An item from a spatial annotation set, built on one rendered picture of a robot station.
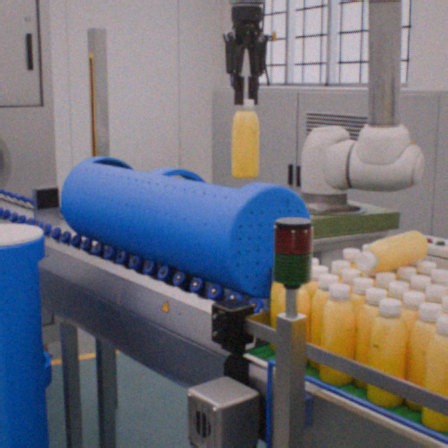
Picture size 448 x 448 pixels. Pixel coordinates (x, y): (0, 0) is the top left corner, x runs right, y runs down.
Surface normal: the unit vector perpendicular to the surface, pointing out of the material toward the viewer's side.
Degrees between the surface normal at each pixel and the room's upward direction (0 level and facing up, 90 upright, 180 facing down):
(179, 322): 70
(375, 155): 93
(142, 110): 90
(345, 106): 90
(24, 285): 90
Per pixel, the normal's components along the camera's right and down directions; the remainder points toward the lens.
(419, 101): -0.88, 0.10
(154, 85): 0.47, 0.18
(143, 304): -0.73, -0.21
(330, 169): -0.44, 0.16
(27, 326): 0.75, 0.14
